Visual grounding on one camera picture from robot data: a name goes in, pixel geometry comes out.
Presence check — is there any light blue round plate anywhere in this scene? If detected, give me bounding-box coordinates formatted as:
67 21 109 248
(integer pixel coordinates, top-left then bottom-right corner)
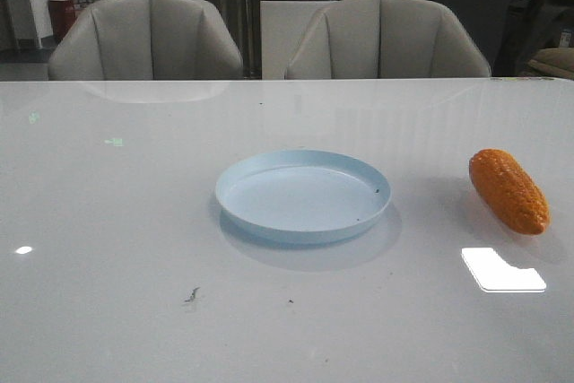
215 150 392 245

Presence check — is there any orange toy corn cob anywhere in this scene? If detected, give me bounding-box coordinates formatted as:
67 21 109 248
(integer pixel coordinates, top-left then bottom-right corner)
469 149 551 235

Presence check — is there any right grey upholstered chair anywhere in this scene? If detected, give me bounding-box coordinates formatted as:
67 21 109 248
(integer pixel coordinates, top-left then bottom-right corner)
284 0 491 80

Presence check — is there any grey upholstered chair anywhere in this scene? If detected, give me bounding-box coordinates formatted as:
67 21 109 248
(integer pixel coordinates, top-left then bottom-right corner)
284 0 491 80
48 0 243 81

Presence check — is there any left grey upholstered chair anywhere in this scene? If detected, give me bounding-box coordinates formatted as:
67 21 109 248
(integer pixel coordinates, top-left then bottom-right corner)
48 0 243 81

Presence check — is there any red bin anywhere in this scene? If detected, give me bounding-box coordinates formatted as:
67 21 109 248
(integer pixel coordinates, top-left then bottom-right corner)
48 0 76 42

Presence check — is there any beige cushion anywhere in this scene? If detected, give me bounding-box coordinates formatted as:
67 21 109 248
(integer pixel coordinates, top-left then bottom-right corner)
527 48 574 80

